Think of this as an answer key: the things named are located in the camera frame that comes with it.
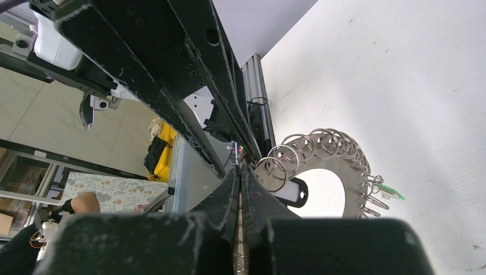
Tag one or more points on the green key tag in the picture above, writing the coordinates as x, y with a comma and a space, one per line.
389, 193

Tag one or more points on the metal disc with keyrings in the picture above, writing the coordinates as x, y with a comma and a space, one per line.
327, 149

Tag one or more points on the black backpack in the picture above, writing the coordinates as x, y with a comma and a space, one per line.
158, 160

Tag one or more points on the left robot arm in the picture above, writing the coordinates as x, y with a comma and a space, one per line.
46, 55

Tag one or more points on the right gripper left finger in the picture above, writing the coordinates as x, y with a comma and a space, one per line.
216, 231

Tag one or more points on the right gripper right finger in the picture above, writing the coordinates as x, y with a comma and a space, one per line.
259, 207

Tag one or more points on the floral mat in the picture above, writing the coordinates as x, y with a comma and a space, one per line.
115, 194

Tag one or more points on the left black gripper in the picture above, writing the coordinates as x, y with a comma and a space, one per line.
141, 44

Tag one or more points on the person forearm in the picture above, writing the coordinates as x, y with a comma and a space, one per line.
84, 203

